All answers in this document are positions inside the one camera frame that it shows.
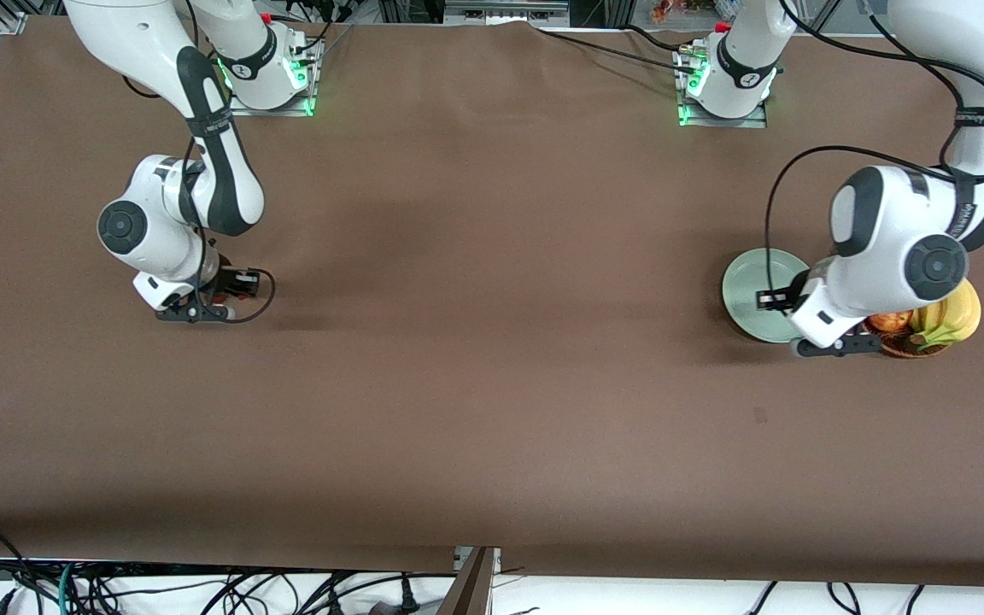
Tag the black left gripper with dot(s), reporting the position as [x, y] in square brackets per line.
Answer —
[789, 298]

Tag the red apple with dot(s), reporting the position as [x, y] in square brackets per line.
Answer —
[892, 321]

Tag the brown table divider post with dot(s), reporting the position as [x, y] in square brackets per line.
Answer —
[471, 589]

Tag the aluminium frame rail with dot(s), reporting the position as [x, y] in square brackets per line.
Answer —
[505, 10]

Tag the black power plug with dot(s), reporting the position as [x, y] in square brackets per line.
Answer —
[408, 598]

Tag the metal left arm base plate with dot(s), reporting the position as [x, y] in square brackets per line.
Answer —
[752, 121]

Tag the light green round plate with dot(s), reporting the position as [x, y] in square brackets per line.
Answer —
[744, 299]

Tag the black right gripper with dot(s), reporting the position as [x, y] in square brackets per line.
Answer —
[224, 284]

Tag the brown wicker basket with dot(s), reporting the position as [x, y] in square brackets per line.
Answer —
[893, 346]

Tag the yellow banana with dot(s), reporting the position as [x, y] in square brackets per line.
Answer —
[962, 312]
[928, 325]

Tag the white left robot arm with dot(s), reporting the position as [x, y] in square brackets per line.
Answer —
[885, 231]

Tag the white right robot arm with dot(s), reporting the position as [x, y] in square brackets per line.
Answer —
[142, 34]

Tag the colourful toy items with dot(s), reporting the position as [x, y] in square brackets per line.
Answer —
[671, 10]

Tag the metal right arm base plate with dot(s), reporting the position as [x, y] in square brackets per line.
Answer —
[287, 109]

